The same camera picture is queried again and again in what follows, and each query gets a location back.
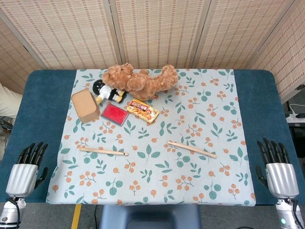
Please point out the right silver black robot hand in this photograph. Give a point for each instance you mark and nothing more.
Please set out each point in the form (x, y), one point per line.
(281, 177)

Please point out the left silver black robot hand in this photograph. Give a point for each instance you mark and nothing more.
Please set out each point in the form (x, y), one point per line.
(22, 175)

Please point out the wooden stick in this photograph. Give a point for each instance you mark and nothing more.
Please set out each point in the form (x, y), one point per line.
(102, 151)
(190, 149)

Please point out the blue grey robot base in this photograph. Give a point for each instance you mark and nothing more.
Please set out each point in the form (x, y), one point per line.
(150, 217)

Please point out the white power strip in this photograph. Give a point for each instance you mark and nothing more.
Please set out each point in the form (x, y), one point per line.
(296, 116)

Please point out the yellow floor tape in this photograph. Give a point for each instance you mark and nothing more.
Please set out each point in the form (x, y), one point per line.
(76, 216)

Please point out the blue table mat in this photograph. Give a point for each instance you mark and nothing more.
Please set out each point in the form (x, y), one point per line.
(35, 107)

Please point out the brown cardboard box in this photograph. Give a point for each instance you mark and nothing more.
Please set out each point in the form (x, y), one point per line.
(84, 107)

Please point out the red ink pad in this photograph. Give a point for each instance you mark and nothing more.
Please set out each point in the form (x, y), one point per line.
(114, 114)

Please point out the black white plush doll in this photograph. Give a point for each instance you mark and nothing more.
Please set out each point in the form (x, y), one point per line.
(107, 91)

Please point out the floral tablecloth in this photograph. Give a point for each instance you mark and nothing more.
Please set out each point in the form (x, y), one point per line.
(152, 171)

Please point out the yellow snack packet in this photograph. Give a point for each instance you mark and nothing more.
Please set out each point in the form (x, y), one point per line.
(143, 111)

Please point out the brown teddy bear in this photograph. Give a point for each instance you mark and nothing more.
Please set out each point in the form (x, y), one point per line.
(140, 81)

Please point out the woven folding screen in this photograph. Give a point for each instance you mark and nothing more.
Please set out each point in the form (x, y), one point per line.
(152, 31)

